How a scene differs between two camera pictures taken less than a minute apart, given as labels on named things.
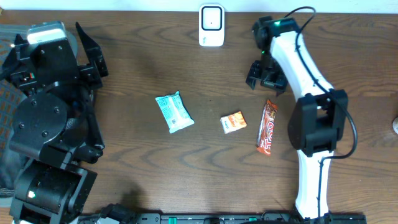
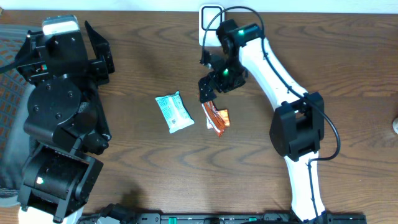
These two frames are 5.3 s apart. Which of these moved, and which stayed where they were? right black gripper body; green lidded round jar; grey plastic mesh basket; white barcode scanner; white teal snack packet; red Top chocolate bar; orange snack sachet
Moved: red Top chocolate bar; orange snack sachet; right black gripper body
Stayed: green lidded round jar; white teal snack packet; white barcode scanner; grey plastic mesh basket
